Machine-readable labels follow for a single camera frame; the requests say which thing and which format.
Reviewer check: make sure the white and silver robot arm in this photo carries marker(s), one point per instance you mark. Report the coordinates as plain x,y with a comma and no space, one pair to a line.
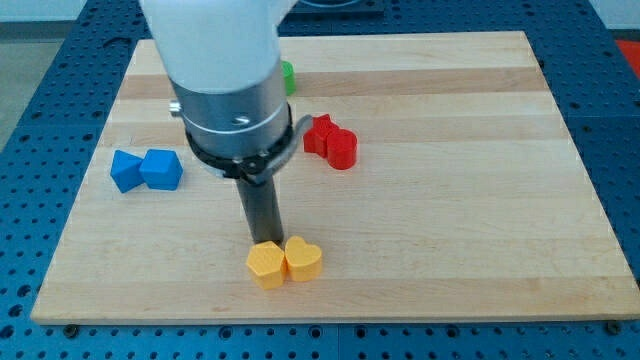
224,62

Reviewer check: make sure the red star block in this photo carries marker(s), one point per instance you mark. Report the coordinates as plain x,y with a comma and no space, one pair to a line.
315,139

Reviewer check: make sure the red cylinder block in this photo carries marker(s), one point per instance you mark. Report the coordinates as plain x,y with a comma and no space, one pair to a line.
342,145

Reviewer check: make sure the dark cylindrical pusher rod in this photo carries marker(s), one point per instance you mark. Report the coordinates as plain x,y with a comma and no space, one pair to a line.
261,209

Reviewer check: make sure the yellow heart block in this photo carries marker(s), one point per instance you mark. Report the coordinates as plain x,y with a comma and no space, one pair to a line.
304,260

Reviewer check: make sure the yellow pentagon block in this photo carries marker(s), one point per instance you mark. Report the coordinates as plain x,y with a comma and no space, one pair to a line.
267,265

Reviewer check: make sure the wooden board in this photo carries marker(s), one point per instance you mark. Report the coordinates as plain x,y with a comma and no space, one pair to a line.
469,201

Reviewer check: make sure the green block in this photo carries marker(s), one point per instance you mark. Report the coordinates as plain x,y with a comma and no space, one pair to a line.
289,77

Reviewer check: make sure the blue hexagon block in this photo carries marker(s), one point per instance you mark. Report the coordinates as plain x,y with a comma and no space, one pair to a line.
161,169

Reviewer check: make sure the blue cube block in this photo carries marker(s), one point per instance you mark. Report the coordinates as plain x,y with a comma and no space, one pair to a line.
125,171

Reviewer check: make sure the red object at edge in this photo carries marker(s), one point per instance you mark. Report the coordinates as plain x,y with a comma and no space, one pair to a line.
631,51

